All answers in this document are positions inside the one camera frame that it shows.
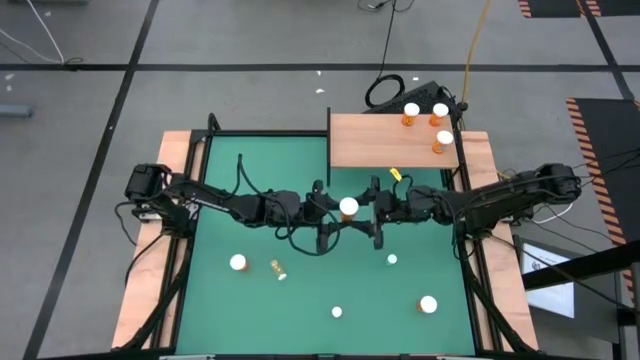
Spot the long yellow cable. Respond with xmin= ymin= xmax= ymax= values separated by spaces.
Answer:
xmin=459 ymin=0 xmax=494 ymax=109

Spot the thin black floor cable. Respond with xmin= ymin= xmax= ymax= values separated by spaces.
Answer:
xmin=356 ymin=0 xmax=417 ymax=14

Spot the black coiled floor cable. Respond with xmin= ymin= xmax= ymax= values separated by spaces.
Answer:
xmin=363 ymin=0 xmax=407 ymax=109

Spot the white floor cable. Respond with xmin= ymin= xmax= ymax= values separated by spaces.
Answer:
xmin=0 ymin=0 xmax=69 ymax=65

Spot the black table frame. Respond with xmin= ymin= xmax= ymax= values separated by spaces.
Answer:
xmin=112 ymin=112 xmax=541 ymax=360

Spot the black metal beam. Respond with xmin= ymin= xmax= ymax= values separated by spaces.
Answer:
xmin=522 ymin=241 xmax=640 ymax=292

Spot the small pale yellow pill bottle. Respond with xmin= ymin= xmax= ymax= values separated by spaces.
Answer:
xmin=269 ymin=258 xmax=289 ymax=282

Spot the wooden shelf board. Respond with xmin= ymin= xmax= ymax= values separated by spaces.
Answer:
xmin=329 ymin=113 xmax=460 ymax=170

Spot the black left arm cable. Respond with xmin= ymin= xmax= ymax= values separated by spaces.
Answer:
xmin=235 ymin=153 xmax=344 ymax=257

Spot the black mat hazard stripe edge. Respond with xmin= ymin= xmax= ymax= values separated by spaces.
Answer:
xmin=517 ymin=0 xmax=585 ymax=19
xmin=585 ymin=0 xmax=640 ymax=18
xmin=565 ymin=97 xmax=640 ymax=247

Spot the grey floor block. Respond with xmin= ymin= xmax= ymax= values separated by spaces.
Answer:
xmin=0 ymin=103 xmax=34 ymax=119

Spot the computer monitor white screen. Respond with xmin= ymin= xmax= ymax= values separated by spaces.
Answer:
xmin=514 ymin=234 xmax=579 ymax=321

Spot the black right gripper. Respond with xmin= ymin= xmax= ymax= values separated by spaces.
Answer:
xmin=355 ymin=175 xmax=419 ymax=250

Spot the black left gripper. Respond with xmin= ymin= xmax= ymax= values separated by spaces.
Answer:
xmin=298 ymin=179 xmax=359 ymax=255

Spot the green table mat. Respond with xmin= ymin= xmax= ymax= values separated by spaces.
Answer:
xmin=175 ymin=135 xmax=476 ymax=356

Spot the white looped cable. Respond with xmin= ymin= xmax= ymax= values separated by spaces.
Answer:
xmin=530 ymin=200 xmax=575 ymax=225

